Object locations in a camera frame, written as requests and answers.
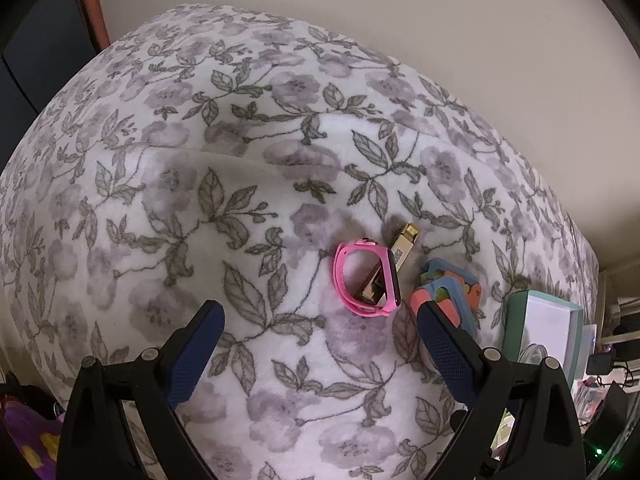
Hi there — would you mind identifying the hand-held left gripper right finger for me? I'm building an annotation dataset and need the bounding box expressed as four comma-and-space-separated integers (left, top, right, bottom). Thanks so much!
417, 301, 586, 480

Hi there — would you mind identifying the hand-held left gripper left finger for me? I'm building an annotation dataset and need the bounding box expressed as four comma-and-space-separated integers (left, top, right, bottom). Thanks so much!
56, 300, 226, 480

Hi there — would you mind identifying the orange and blue toy gun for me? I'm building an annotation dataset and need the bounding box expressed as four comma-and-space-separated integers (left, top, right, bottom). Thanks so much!
409, 258, 483, 341

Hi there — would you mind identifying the teal box with white inside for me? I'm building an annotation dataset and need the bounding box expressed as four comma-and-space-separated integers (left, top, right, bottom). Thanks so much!
501, 289, 598, 461

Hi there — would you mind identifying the gold patterned lighter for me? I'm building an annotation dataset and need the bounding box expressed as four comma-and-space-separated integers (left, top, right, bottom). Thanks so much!
361, 222, 420, 306

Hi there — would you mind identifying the pink smartwatch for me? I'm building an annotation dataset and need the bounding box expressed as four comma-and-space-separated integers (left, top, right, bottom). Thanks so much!
333, 239, 402, 318

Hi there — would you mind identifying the black power adapter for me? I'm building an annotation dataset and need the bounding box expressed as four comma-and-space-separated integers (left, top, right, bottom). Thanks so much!
586, 352, 617, 376

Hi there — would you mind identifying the white power strip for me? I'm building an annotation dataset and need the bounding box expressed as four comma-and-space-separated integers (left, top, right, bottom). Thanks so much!
580, 324, 599, 386

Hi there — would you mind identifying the round tin with beads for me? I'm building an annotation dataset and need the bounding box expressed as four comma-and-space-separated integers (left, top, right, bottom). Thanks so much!
520, 344, 548, 366

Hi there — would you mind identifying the white shelf unit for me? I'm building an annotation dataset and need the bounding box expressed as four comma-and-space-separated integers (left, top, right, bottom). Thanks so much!
597, 270, 640, 351

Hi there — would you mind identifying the grey floral blanket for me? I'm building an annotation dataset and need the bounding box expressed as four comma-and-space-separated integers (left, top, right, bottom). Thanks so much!
0, 2, 601, 480

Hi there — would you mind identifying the purple and yellow cloth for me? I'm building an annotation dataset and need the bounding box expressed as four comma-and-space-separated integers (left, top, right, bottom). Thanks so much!
0, 385, 66, 480

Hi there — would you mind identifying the dark cabinet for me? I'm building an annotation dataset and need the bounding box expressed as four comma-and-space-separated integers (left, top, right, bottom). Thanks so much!
0, 0, 96, 171

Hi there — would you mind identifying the orange-red board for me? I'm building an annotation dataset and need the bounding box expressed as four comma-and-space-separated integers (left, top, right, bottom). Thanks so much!
72, 0, 111, 53

